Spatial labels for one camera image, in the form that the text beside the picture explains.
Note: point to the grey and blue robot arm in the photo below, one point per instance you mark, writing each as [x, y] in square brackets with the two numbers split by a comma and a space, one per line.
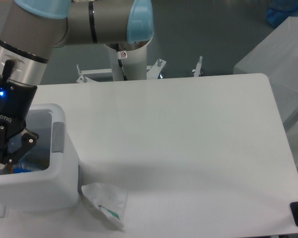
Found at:
[32, 29]

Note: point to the crushed clear plastic bottle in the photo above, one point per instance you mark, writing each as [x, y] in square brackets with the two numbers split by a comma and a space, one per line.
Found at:
[26, 167]

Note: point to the white plastic trash can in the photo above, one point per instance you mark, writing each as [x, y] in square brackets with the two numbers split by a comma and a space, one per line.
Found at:
[46, 177]

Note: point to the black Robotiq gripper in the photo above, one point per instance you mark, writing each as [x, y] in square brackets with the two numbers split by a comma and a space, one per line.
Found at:
[15, 101]

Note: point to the blue object in corner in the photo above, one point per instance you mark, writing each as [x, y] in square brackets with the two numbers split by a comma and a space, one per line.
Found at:
[279, 10]

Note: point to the crumpled white wrapper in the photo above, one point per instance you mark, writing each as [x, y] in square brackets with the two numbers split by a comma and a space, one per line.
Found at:
[109, 199]

